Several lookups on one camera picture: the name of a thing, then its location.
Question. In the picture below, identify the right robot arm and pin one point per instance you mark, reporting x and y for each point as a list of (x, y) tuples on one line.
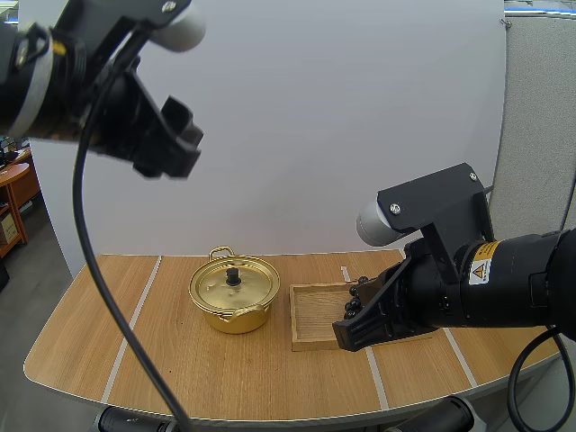
[(508, 283)]

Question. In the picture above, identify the orange wooden desk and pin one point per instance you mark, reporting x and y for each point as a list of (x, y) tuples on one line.
[(18, 180)]

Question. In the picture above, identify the shallow wooden tray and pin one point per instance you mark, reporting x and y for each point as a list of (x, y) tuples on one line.
[(315, 315)]

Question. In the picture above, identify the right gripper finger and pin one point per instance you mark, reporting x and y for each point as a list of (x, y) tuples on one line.
[(375, 283), (360, 330)]

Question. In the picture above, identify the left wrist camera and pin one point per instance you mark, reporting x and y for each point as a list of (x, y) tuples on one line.
[(180, 27)]

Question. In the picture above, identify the gold lid with black knob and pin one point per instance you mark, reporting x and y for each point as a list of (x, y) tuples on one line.
[(216, 288)]

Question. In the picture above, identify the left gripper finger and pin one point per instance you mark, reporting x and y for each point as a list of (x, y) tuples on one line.
[(166, 155), (180, 117)]

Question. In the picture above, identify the bunch of dark toy grapes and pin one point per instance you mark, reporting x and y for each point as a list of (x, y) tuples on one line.
[(352, 307)]

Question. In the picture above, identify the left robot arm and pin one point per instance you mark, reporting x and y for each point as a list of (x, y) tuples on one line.
[(27, 90)]

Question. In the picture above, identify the grey partition panel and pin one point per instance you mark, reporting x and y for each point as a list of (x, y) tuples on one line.
[(531, 112)]

